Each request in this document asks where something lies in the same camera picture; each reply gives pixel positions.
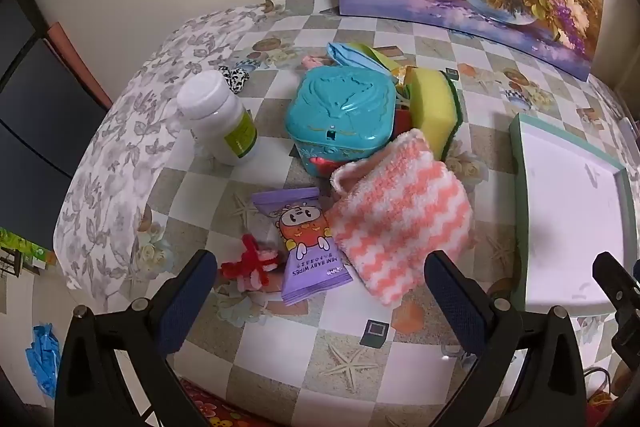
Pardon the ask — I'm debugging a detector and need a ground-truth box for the green felt sheet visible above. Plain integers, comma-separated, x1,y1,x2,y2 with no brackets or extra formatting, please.
357,43,401,72

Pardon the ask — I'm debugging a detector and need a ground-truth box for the grey floral tablecloth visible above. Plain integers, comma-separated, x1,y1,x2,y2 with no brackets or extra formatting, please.
52,4,273,303

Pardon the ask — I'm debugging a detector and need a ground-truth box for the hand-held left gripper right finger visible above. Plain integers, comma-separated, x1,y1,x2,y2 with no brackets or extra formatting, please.
424,249,588,427

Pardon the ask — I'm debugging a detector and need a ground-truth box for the yellow green sponge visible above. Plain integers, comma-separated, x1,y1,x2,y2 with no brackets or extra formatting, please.
404,68,463,162

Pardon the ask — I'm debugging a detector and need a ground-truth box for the pink white striped cloth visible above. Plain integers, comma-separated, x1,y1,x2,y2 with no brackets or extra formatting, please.
330,128,475,306

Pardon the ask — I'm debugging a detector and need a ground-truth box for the light blue cloth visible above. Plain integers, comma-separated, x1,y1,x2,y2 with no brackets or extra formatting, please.
326,42,396,75

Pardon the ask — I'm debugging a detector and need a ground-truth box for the red floral mat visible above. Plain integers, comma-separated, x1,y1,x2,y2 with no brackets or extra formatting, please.
177,377,261,427

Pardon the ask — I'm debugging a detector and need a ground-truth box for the black white spotted scrunchie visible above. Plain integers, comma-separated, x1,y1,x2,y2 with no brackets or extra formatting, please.
218,64,251,95

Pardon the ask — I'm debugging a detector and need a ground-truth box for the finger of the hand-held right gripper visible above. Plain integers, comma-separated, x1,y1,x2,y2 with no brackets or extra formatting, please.
592,252,640,358

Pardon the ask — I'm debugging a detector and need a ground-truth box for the white tray green rim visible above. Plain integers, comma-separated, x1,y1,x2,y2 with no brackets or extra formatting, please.
508,113,638,315

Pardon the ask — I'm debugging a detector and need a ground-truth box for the purple baby wipes packet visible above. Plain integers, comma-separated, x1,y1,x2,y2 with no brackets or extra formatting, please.
251,187,355,306

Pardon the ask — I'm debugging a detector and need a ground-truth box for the dark cabinet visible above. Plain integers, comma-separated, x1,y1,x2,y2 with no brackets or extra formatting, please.
0,0,113,253

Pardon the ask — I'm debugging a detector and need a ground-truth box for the checkered printed tablecloth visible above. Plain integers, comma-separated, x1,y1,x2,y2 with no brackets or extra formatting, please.
135,0,640,427

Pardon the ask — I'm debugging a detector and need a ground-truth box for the teal plastic box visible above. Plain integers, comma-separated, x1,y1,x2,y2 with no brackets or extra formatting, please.
285,66,397,178

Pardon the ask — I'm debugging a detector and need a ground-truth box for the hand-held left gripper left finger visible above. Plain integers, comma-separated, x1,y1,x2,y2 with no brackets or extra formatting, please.
54,249,218,427

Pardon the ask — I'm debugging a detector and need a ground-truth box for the white bottle green label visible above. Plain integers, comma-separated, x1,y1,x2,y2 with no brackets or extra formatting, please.
177,72,258,166

